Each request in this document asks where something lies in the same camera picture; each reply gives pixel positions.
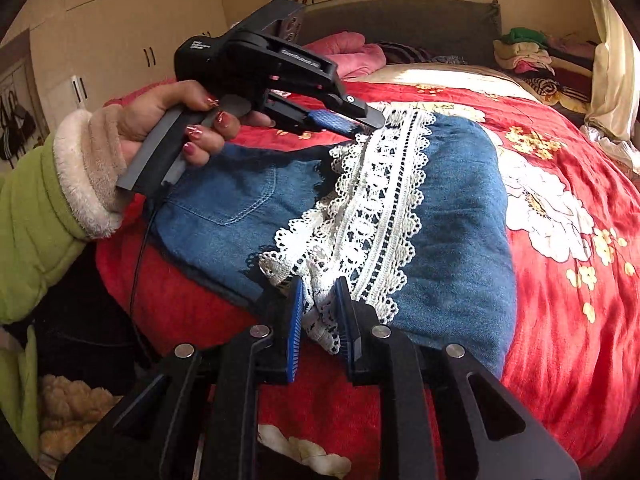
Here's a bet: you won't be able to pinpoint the white crumpled cloth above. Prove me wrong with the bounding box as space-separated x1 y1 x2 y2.
580 122 640 176

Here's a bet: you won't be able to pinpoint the pile of folded clothes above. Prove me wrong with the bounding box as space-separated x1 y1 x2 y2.
492 26 598 108

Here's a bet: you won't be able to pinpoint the beige bed sheet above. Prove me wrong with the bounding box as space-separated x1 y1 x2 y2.
345 62 526 93

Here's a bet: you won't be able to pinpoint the blue lace-trimmed denim pants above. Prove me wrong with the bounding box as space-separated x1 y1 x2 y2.
150 105 518 378

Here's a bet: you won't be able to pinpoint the cream wardrobe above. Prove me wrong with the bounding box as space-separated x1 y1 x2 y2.
27 0 226 131

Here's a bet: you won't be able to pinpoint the striped pillow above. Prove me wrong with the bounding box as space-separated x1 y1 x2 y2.
380 42 436 65

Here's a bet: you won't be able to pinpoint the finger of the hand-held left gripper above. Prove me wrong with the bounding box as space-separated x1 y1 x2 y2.
265 97 362 137
320 91 387 129

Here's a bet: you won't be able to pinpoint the hanging dark bags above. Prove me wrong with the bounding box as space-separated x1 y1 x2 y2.
0 87 37 161

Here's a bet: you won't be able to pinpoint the black cable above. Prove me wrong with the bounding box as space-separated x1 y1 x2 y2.
129 194 163 361

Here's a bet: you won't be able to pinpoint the person's left forearm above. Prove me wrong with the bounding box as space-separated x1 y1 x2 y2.
0 107 130 326

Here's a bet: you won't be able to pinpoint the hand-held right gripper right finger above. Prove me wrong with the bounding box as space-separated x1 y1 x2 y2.
334 276 581 480

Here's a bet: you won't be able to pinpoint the cream curtain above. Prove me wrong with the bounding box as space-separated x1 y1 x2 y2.
582 0 640 128

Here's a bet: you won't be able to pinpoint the pink quilt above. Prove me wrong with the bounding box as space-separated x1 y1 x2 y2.
302 31 387 80

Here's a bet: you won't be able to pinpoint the grey padded headboard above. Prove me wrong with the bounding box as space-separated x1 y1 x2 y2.
295 0 502 68

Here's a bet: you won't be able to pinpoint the red floral bedspread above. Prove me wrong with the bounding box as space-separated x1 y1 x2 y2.
95 80 640 480

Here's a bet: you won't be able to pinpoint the person's left hand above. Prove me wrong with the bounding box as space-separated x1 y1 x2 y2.
119 81 276 167

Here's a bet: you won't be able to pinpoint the person's dark trousers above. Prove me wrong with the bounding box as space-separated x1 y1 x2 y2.
10 240 156 381

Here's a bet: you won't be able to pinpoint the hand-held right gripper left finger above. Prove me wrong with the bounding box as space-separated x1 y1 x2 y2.
55 276 305 480

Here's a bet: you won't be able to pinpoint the beige fluffy cloth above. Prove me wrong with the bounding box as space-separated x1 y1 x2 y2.
39 374 123 461

